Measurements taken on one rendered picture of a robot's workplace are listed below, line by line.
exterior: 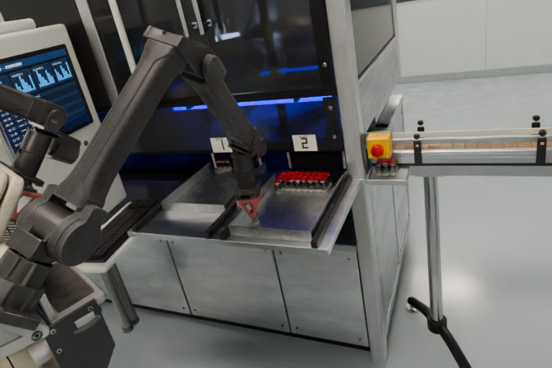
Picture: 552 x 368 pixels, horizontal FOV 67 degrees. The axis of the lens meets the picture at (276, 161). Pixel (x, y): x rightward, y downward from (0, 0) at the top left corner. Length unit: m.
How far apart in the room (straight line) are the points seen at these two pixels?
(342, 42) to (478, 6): 4.65
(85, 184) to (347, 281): 1.22
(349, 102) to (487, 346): 1.24
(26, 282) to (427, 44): 5.61
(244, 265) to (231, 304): 0.27
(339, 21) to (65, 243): 0.95
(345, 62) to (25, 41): 1.06
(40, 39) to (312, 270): 1.32
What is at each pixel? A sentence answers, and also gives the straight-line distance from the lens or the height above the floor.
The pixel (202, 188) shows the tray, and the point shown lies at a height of 0.88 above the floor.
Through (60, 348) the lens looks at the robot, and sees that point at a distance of 0.93.
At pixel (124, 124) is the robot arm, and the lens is 0.72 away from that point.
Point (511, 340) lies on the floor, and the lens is 2.14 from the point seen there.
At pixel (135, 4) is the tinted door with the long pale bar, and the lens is 1.65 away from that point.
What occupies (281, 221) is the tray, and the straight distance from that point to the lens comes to 1.27.
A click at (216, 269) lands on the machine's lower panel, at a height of 0.41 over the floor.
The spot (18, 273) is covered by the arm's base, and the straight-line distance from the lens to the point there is 0.72.
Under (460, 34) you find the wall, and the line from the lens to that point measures 5.93.
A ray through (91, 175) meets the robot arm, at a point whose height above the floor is 1.31.
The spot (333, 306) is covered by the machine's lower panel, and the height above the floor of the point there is 0.29.
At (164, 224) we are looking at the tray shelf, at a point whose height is 0.88.
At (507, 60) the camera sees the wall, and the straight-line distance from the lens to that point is 6.02.
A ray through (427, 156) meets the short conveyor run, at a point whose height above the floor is 0.92.
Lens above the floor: 1.53
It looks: 22 degrees down
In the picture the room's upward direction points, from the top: 11 degrees counter-clockwise
